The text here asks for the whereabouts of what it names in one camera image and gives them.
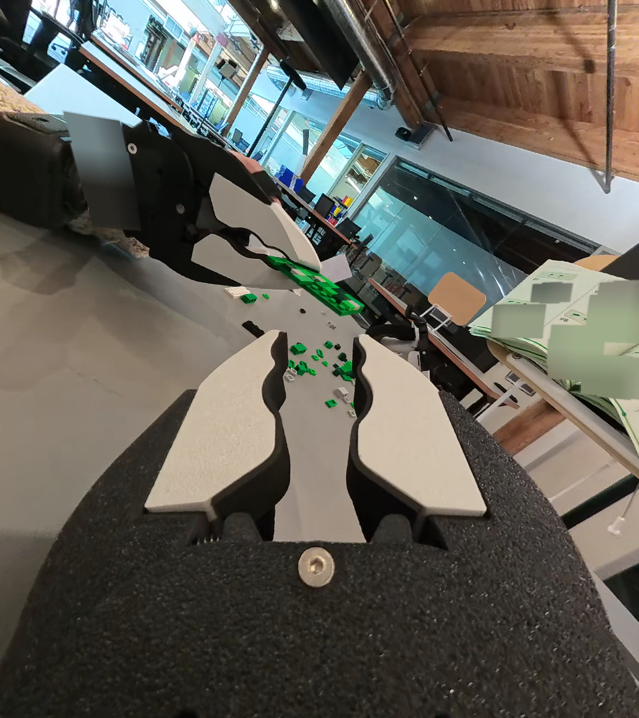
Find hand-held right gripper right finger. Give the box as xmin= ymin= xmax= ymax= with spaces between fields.
xmin=348 ymin=335 xmax=489 ymax=542

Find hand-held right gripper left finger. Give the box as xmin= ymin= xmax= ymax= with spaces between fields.
xmin=144 ymin=331 xmax=292 ymax=542

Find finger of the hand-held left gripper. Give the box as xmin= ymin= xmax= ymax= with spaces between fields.
xmin=190 ymin=233 xmax=302 ymax=292
xmin=207 ymin=173 xmax=321 ymax=271

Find green mosaic lego plate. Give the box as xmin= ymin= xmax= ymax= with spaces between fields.
xmin=266 ymin=254 xmax=365 ymax=317

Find lego pieces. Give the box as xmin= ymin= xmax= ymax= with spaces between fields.
xmin=262 ymin=292 xmax=361 ymax=418

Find white paper sheet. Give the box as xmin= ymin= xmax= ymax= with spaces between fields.
xmin=319 ymin=255 xmax=352 ymax=284

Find black office chair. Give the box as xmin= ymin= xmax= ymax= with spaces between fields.
xmin=367 ymin=320 xmax=429 ymax=374

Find white book stand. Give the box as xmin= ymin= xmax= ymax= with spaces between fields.
xmin=477 ymin=337 xmax=639 ymax=497

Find black ceiling-hung screen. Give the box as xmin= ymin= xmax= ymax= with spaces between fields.
xmin=275 ymin=0 xmax=361 ymax=90

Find black swivel chair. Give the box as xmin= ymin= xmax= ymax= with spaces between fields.
xmin=0 ymin=0 xmax=85 ymax=90

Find wooden support post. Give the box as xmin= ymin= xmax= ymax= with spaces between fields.
xmin=300 ymin=73 xmax=373 ymax=180

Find metal air duct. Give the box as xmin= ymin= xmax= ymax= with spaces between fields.
xmin=325 ymin=0 xmax=399 ymax=110

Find white charging cable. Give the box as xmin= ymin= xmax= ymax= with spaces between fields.
xmin=606 ymin=494 xmax=639 ymax=534

